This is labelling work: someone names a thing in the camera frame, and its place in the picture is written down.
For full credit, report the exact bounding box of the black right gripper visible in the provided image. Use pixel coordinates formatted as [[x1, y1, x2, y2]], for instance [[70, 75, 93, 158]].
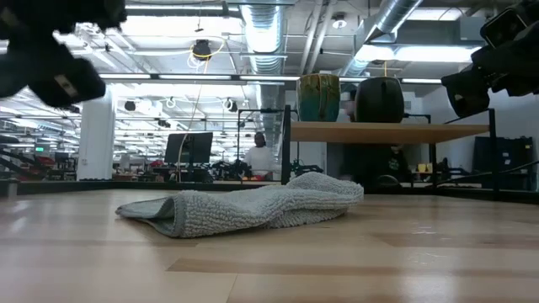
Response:
[[440, 20, 539, 119]]

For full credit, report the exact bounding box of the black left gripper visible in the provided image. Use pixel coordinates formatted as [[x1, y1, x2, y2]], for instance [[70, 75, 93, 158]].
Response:
[[0, 0, 127, 109]]

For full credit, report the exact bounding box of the black round vase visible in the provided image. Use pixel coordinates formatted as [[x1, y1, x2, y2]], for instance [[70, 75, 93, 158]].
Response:
[[354, 76, 405, 124]]

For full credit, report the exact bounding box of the green blue glazed ceramic mug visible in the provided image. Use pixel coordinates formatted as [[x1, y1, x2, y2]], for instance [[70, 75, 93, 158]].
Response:
[[296, 73, 341, 123]]

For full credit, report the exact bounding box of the white building column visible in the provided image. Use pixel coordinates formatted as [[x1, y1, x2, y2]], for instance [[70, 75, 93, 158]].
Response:
[[76, 90, 115, 181]]

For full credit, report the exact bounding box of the tall black cabinet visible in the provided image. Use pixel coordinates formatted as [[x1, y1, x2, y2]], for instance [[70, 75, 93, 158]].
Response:
[[473, 136, 535, 191]]

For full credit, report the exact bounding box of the person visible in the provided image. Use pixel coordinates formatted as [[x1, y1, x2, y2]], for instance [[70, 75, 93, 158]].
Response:
[[243, 131, 275, 180], [340, 143, 413, 189]]

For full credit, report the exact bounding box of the black computer monitor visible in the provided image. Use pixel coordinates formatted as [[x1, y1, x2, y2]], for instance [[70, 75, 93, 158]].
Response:
[[163, 131, 214, 182]]

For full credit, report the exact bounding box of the grey terry towel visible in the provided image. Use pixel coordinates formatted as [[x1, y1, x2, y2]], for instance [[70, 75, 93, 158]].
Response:
[[115, 171, 365, 239]]

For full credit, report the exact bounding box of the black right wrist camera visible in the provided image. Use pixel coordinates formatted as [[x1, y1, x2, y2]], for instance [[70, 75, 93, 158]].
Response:
[[479, 0, 539, 50]]

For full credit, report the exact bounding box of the wooden shelf black metal frame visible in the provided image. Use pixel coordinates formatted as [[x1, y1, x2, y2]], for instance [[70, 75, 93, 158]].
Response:
[[237, 104, 499, 201]]

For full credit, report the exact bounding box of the silver ceiling air duct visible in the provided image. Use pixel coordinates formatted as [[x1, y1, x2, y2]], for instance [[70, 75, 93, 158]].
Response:
[[339, 0, 424, 77], [239, 3, 289, 123]]

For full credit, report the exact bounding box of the black ceiling device yellow cable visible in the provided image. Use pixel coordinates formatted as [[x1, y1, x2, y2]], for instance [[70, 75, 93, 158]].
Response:
[[192, 39, 213, 61]]

